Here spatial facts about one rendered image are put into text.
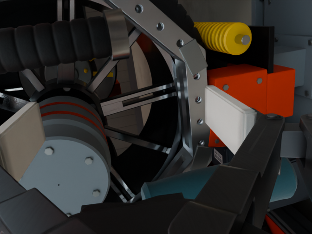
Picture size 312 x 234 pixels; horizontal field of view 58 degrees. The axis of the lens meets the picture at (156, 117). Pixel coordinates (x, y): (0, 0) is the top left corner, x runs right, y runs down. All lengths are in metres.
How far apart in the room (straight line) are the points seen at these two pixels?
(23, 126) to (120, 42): 0.11
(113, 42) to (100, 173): 0.19
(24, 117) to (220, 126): 0.12
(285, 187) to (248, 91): 0.18
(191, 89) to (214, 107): 0.33
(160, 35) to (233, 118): 0.34
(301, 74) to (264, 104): 0.27
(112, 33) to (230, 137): 0.13
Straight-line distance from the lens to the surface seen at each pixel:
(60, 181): 0.38
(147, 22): 0.48
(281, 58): 0.80
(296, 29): 0.88
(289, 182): 0.54
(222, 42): 0.55
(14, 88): 1.23
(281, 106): 0.62
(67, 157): 0.36
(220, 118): 0.19
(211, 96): 0.20
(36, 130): 0.20
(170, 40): 0.49
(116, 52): 0.25
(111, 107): 0.60
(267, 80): 0.58
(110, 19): 0.25
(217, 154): 0.96
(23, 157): 0.18
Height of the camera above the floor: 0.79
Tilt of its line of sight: 12 degrees down
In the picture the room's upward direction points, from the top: 102 degrees counter-clockwise
